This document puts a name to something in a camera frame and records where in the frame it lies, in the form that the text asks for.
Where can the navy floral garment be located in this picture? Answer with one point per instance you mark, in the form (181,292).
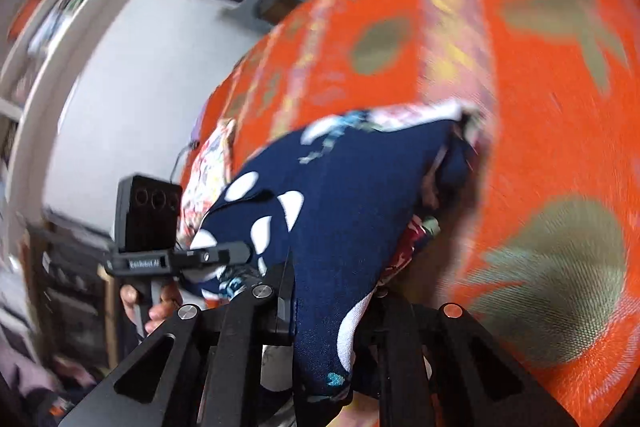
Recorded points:
(340,207)

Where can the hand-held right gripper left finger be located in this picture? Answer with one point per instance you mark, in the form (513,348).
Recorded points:
(280,307)

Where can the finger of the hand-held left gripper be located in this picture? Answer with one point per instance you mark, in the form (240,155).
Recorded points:
(210,257)

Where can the orange floral blanket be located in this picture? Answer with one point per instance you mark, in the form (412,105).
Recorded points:
(525,132)

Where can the cream floral garment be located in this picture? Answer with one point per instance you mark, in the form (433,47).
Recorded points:
(210,172)

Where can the person's left hand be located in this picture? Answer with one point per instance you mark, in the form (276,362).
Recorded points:
(167,307)

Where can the white wooden shelf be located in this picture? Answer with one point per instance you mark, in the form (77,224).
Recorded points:
(55,7)

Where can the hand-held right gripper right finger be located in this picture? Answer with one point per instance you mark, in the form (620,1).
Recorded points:
(395,337)

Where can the dark cabinet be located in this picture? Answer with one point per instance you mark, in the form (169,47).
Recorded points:
(70,287)

